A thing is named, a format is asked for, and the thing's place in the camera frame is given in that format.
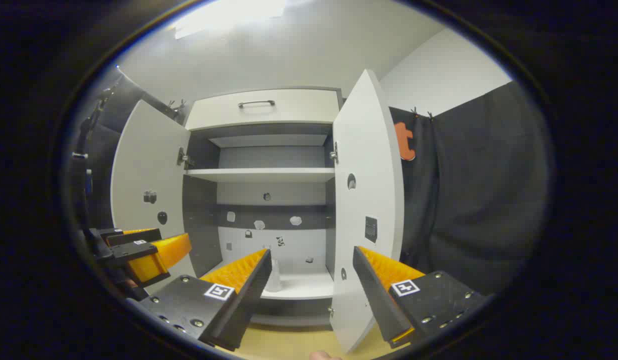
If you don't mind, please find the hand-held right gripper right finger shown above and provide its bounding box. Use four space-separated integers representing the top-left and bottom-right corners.
352 245 487 350

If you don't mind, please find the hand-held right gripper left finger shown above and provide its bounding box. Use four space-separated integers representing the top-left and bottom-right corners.
139 248 273 352

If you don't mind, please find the clear plastic bottle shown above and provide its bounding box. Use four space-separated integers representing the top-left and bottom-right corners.
265 257 283 293

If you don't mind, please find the white cabinet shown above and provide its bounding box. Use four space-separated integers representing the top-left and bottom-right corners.
181 86 345 328

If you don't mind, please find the white cabinet door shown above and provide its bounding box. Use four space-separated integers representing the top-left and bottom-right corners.
110 99 200 297
329 68 406 355

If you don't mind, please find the white cabinet shelf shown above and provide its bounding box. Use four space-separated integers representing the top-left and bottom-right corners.
184 167 336 183

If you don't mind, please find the white cabinet drawer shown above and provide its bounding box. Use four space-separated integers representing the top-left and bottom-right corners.
185 88 341 132

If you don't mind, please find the black backdrop cloth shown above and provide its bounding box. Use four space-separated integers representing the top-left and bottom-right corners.
388 81 551 297

